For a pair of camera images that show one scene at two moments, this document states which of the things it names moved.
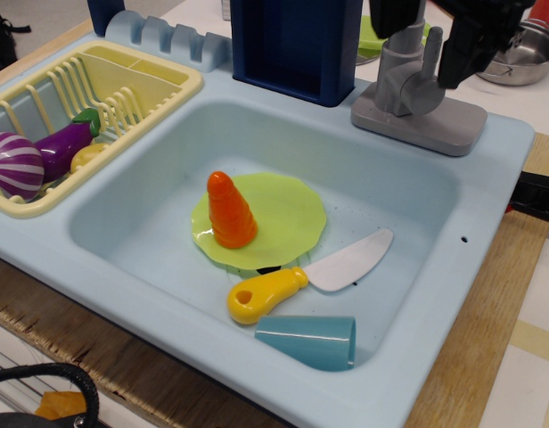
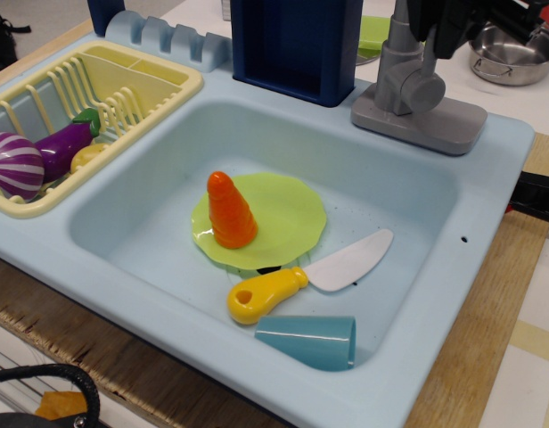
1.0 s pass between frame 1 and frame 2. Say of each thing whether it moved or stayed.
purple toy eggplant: stayed
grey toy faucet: stayed
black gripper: moved
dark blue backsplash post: stayed
